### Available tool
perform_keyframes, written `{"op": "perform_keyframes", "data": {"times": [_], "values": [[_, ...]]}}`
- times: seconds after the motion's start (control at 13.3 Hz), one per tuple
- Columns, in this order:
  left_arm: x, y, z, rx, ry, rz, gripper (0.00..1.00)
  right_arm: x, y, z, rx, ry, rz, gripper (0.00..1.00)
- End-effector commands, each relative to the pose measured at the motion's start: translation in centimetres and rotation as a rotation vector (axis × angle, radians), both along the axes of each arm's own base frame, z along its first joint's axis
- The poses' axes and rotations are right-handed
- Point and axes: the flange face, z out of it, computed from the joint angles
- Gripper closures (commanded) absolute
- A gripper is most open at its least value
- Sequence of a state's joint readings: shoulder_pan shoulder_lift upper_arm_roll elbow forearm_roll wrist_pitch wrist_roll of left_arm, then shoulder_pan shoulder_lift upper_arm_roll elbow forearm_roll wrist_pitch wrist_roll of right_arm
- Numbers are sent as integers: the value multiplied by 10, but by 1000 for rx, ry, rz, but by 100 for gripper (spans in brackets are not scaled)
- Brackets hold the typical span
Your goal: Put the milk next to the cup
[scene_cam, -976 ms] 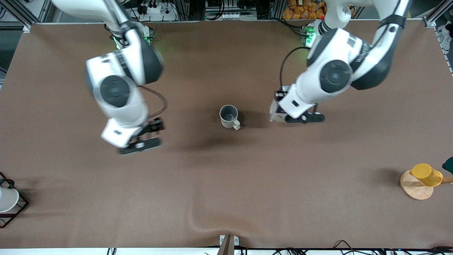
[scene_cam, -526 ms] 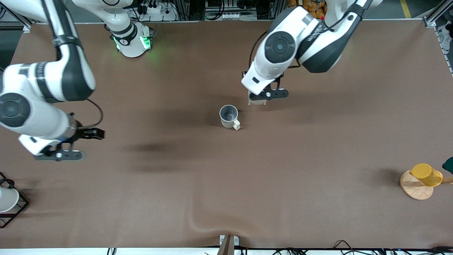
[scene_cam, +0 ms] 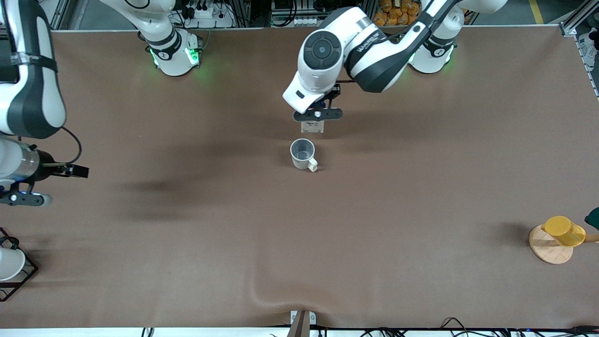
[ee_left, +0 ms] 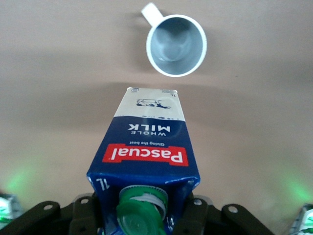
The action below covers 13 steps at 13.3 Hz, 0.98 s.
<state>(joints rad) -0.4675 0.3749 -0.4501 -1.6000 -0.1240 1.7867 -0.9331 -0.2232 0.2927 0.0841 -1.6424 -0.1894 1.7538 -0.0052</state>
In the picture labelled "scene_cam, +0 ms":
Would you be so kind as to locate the wooden stand peg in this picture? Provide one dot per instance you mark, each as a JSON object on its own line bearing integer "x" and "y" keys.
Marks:
{"x": 592, "y": 238}

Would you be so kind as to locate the beige grey mug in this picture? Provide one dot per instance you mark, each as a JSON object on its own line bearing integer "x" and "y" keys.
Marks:
{"x": 299, "y": 161}

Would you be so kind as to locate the white power strip with plugs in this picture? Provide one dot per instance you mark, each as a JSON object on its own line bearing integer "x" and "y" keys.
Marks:
{"x": 210, "y": 21}

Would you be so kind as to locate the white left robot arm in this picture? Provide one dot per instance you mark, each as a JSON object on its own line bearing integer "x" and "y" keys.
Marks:
{"x": 374, "y": 61}

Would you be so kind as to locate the dark green object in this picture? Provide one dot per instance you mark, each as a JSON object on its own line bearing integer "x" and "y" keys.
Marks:
{"x": 593, "y": 219}

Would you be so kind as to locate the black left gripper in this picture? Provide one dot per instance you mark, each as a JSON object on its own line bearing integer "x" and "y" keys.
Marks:
{"x": 333, "y": 94}

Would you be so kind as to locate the blue white milk carton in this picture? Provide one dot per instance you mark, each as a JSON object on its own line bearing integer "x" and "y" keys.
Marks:
{"x": 312, "y": 127}

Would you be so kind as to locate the white printed sheet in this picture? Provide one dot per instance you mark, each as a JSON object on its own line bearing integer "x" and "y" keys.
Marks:
{"x": 589, "y": 49}

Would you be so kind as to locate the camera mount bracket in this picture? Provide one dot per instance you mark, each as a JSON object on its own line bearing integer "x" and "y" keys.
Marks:
{"x": 302, "y": 327}

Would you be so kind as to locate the slim white power strip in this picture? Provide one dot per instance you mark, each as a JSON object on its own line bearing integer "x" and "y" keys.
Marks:
{"x": 309, "y": 21}

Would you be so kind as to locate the orange snack bag pile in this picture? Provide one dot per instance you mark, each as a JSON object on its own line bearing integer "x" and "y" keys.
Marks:
{"x": 393, "y": 14}

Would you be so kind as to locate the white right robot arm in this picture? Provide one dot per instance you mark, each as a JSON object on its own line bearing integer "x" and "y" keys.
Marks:
{"x": 28, "y": 93}

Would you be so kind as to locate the round wooden stand base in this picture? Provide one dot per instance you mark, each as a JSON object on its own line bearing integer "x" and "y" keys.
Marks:
{"x": 547, "y": 252}

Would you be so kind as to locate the aluminium frame strut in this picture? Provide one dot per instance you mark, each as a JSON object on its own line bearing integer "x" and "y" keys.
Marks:
{"x": 568, "y": 29}
{"x": 60, "y": 14}

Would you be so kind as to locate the yellow cup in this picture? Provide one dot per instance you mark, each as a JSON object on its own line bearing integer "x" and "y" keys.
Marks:
{"x": 564, "y": 231}

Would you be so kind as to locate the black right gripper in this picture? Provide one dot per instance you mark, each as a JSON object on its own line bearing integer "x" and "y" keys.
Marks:
{"x": 47, "y": 170}

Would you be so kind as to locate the white cup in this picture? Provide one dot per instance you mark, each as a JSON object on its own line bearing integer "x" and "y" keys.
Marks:
{"x": 9, "y": 264}

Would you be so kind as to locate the small black right connector box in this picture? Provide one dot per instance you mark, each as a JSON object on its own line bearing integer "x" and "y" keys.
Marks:
{"x": 77, "y": 171}

